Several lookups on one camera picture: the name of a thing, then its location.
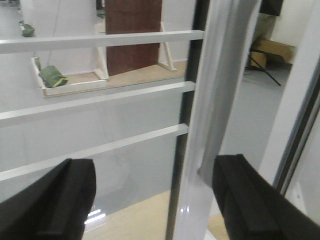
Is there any brown cardboard box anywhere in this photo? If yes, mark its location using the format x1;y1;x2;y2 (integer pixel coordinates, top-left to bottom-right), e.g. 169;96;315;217
250;39;294;64

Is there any white door jamb post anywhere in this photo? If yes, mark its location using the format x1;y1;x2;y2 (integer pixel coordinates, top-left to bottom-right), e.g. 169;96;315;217
259;0;320;191

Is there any green sandbag by wall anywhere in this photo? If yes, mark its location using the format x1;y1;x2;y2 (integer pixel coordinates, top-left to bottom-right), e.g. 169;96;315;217
19;20;36;38

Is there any green sandbag in tray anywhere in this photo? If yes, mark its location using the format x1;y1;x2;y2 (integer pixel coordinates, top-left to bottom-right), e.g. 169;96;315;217
38;65;70;88

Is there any olive green large cushion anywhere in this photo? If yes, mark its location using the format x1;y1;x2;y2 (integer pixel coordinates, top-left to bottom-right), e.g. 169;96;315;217
251;13;278;46

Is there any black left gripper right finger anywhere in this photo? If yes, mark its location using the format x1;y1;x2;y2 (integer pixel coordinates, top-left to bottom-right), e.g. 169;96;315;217
212;154;320;240

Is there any white framed sliding glass door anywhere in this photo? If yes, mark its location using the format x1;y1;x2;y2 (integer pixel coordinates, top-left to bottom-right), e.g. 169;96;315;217
0;0;234;240

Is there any light wooden platform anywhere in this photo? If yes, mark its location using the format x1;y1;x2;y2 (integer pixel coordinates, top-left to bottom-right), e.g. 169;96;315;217
82;189;233;240

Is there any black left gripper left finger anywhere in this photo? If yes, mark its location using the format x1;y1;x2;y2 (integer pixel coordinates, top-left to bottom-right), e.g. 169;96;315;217
0;158;97;240

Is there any brown wooden door panel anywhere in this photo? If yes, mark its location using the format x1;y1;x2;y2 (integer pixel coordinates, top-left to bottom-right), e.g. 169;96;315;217
105;0;163;76

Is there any white wooden base frame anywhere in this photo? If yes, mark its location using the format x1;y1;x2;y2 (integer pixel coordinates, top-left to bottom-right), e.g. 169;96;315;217
30;22;188;99

